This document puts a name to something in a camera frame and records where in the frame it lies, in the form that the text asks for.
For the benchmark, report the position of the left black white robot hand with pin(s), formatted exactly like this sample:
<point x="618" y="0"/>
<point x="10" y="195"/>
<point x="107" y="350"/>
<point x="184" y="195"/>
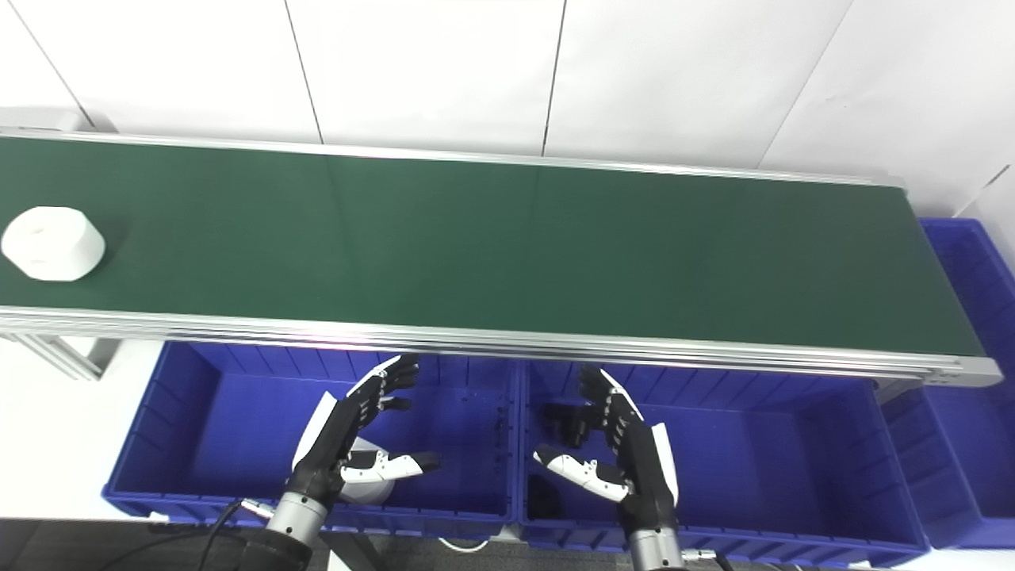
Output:
<point x="333" y="444"/>

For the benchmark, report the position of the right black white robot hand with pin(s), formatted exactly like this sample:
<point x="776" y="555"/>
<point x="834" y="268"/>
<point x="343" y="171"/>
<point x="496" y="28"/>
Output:
<point x="646" y="476"/>

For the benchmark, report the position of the white round plastic part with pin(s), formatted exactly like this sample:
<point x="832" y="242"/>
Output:
<point x="366" y="490"/>
<point x="51" y="242"/>

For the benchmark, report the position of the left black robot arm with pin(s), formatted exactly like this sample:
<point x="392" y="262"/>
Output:
<point x="289" y="531"/>

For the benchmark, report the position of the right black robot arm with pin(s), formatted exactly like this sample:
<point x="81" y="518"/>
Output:
<point x="656" y="551"/>

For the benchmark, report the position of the black plastic part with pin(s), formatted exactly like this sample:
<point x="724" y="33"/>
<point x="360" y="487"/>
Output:
<point x="564" y="424"/>

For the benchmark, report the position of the blue plastic bin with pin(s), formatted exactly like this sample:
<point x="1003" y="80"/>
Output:
<point x="971" y="444"/>
<point x="230" y="428"/>
<point x="761" y="468"/>

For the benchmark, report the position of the green conveyor belt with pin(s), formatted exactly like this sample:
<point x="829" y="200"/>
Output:
<point x="492" y="246"/>
<point x="555" y="349"/>

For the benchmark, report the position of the aluminium conveyor support leg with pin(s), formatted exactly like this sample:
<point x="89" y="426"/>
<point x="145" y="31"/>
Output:
<point x="75" y="357"/>

